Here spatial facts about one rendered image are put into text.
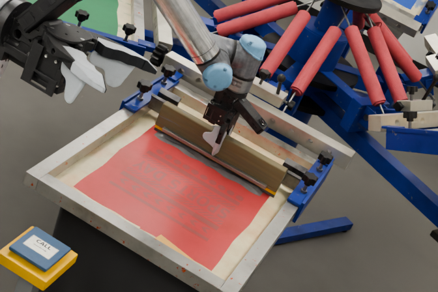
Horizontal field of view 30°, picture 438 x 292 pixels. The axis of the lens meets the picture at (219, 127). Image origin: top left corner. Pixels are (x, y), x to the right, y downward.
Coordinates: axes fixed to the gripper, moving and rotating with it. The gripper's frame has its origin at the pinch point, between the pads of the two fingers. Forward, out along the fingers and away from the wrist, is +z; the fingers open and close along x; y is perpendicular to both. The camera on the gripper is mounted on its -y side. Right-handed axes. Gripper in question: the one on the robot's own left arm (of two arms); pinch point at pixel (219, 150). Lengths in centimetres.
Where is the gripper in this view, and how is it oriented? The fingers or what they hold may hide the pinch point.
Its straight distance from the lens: 235.6
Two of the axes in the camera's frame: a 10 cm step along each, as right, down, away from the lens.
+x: -3.8, 3.3, -8.6
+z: -3.2, 8.2, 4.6
